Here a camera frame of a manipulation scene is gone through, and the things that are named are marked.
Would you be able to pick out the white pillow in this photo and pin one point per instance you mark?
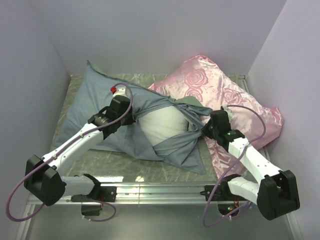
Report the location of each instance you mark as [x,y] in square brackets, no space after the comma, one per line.
[162,124]

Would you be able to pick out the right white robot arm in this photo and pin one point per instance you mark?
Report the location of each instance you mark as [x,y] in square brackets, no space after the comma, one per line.
[274,191]

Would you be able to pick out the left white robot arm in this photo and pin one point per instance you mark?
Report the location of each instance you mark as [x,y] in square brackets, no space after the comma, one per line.
[45,177]

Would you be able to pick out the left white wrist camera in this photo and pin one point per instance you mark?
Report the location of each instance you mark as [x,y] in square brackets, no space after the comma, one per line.
[120,91]

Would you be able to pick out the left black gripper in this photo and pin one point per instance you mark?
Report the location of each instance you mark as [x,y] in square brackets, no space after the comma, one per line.
[131,119]

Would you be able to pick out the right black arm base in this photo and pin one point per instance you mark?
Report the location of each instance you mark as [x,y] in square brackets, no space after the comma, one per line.
[222,195]

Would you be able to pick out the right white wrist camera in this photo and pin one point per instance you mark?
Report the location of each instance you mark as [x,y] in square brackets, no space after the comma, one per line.
[227,110]

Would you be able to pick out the pink rose satin pillow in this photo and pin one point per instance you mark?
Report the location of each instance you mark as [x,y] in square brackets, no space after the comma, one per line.
[202,79]

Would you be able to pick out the green beige patchwork pillowcase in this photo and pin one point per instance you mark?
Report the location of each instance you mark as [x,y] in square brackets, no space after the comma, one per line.
[137,121]

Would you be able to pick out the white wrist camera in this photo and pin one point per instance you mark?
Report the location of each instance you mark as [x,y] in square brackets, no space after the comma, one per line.
[227,110]
[120,91]

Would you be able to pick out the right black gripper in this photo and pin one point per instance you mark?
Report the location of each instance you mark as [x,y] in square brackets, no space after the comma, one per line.
[205,131]

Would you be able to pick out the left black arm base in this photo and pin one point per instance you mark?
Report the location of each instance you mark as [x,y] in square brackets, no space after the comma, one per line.
[92,204]

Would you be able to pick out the aluminium front rail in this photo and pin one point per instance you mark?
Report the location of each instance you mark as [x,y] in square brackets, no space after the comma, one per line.
[158,193]

